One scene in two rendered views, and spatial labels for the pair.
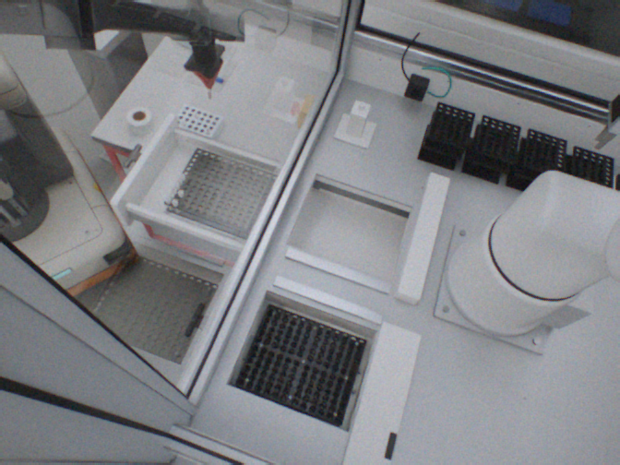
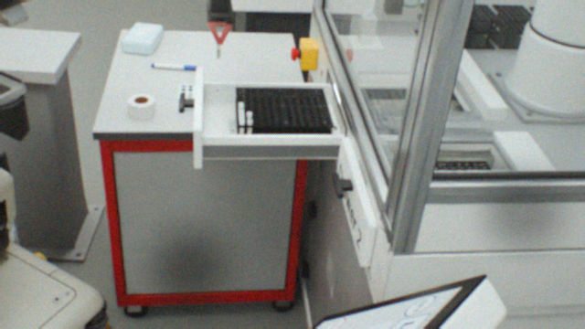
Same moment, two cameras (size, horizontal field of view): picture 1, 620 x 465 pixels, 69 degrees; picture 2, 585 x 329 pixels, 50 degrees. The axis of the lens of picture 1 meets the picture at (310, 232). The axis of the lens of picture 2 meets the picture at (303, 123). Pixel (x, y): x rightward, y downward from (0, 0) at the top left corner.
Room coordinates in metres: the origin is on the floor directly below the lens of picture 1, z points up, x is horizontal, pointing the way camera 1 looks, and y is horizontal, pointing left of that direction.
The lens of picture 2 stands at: (-0.68, 0.63, 1.69)
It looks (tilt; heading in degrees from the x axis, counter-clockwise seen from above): 32 degrees down; 340
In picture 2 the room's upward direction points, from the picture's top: 6 degrees clockwise
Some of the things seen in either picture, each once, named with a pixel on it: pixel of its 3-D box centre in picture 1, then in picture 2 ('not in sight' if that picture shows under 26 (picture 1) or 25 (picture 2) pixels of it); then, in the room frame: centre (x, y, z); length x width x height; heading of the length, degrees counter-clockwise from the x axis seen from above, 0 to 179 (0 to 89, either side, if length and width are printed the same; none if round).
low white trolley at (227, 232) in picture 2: not in sight; (207, 175); (1.00, 0.33, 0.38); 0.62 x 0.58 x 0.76; 170
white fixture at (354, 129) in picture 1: (358, 118); not in sight; (0.77, -0.07, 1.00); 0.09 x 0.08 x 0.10; 80
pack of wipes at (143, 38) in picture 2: not in sight; (143, 37); (1.23, 0.50, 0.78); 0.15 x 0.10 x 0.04; 158
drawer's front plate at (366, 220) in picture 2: not in sight; (354, 197); (0.23, 0.16, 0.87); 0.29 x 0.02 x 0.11; 170
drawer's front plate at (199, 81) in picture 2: not in sight; (198, 114); (0.60, 0.42, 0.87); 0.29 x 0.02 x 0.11; 170
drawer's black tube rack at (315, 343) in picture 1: (302, 364); not in sight; (0.20, -0.03, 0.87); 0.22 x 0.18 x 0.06; 80
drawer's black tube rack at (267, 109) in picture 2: not in sight; (281, 117); (0.57, 0.22, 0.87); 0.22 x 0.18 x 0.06; 80
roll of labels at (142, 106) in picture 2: not in sight; (142, 106); (0.81, 0.54, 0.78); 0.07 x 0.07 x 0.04
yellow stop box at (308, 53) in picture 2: not in sight; (307, 54); (0.87, 0.06, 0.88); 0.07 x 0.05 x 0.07; 170
